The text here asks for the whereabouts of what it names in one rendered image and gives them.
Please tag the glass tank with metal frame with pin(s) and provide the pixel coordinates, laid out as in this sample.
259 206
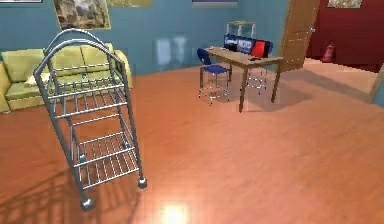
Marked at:
240 29

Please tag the brown wooden room door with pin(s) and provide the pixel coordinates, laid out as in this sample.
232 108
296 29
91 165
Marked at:
297 33

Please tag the red fire extinguisher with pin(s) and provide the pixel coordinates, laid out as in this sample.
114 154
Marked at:
329 52

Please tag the brown wooden table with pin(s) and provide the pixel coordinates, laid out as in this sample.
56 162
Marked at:
246 60

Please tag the yellow framed picture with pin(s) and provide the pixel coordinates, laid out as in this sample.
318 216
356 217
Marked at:
130 2

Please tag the small black object on table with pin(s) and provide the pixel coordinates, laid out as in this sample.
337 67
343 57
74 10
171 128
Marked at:
255 59

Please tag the framed landscape painting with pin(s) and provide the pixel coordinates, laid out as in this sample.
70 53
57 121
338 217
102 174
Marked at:
81 13

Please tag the framed picture on red wall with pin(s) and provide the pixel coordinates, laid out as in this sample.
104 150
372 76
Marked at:
344 3

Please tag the blue and red box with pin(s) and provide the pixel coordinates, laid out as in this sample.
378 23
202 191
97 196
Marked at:
246 46

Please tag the dark framed picture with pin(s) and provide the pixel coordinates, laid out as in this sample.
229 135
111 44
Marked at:
20 1

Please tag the cream pillow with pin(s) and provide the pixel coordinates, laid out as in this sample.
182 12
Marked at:
35 80

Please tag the yellow-green sofa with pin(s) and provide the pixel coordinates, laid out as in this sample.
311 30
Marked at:
20 66

